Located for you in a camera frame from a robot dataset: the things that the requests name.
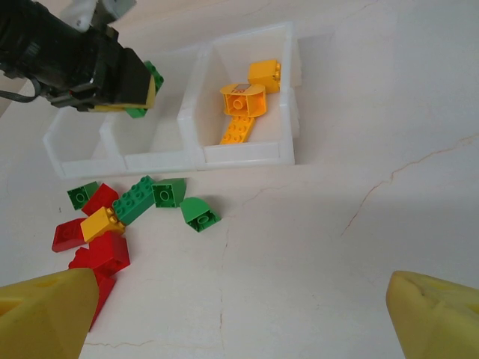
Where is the yellow square lego brick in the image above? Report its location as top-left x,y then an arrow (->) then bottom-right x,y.
247,58 -> 282,93

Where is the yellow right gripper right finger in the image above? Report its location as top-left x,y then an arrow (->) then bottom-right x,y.
385,271 -> 479,359

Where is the yellow round lego piece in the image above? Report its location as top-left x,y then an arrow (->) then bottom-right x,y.
219,82 -> 269,117

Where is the red sloped lego brick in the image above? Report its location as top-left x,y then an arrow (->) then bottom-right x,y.
51,217 -> 89,254

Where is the green curved lego brick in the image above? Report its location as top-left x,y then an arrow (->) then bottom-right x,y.
180,196 -> 222,233

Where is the large red lego brick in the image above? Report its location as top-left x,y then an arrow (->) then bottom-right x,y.
68,232 -> 131,278

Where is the small green lego brick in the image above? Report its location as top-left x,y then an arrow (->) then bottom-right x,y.
67,181 -> 100,210

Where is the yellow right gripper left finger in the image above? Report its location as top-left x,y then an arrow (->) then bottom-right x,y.
0,269 -> 100,359

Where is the green sloped lego brick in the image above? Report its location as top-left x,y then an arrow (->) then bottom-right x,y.
151,177 -> 187,209

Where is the long green lego brick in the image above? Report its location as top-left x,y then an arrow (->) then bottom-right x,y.
112,174 -> 156,226

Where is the black cable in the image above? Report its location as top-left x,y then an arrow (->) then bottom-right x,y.
0,80 -> 52,104

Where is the yellow lego plate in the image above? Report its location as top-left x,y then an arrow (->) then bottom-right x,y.
219,114 -> 256,146

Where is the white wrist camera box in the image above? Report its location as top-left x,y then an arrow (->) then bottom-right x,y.
61,0 -> 136,29

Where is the yellow sloped lego brick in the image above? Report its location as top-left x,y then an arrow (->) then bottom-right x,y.
80,206 -> 125,242

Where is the white plastic bin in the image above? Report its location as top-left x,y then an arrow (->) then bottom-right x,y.
179,22 -> 302,168
100,44 -> 205,173
42,108 -> 126,180

